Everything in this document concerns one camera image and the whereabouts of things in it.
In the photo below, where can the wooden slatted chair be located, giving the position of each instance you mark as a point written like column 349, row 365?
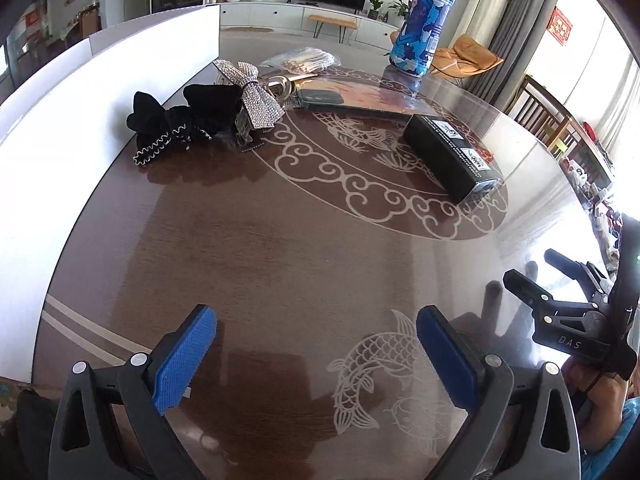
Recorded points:
column 540, row 107

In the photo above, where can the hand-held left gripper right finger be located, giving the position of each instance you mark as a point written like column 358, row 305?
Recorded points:
column 447, row 355

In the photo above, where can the orange lounge chair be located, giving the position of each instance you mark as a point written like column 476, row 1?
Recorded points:
column 470, row 52

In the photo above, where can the grey curtain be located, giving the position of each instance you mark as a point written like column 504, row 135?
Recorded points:
column 530, row 20

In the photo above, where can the dark cloth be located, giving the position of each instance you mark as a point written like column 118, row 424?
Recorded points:
column 37, row 425

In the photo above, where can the floral cushion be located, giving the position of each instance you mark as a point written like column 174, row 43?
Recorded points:
column 12, row 390

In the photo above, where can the person's right forearm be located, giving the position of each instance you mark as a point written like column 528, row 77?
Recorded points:
column 607, row 430

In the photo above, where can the red door banner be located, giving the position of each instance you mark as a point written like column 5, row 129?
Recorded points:
column 33, row 22

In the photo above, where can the rhinestone bow hair clip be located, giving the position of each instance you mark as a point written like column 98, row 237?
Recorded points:
column 260, row 105

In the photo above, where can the bag of cotton swabs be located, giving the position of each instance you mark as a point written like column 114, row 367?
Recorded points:
column 305, row 61

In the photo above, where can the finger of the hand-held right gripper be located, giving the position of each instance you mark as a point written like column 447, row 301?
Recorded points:
column 525, row 287
column 585, row 272

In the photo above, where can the leafy potted plant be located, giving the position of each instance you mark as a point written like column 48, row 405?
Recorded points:
column 399, row 6

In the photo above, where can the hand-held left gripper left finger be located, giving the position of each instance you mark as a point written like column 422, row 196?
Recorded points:
column 185, row 355

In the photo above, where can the gold phone case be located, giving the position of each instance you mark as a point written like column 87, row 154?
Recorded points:
column 365, row 97

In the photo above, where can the brown desktop with fish pattern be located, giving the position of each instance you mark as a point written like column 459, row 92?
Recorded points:
column 300, row 260

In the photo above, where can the wooden bench with metal legs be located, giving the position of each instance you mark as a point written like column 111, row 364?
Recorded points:
column 332, row 21

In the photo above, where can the covered standing air conditioner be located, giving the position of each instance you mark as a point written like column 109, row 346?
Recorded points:
column 492, row 5

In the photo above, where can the blue patterned bottle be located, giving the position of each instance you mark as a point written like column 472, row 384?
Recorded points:
column 420, row 30

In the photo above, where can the black velvet hair bow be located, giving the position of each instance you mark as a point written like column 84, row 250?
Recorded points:
column 165, row 120

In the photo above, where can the black box with white labels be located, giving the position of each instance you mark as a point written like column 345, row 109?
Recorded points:
column 445, row 160

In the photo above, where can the white television cabinet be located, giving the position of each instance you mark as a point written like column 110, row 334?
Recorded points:
column 280, row 15

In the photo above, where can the white cardboard box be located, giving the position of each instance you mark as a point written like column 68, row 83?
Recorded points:
column 75, row 125

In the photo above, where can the red wall decoration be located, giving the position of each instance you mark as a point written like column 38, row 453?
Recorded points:
column 560, row 26

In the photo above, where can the red card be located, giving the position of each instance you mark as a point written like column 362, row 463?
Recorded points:
column 487, row 152

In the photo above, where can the black eyeglasses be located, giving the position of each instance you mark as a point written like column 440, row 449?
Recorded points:
column 280, row 89

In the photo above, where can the cluttered side table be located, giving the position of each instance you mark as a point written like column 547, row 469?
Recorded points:
column 595, row 185

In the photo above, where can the small potted plant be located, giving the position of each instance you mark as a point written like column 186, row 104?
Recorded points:
column 376, row 9

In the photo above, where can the person's right hand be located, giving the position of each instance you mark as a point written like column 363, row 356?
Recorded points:
column 602, row 390

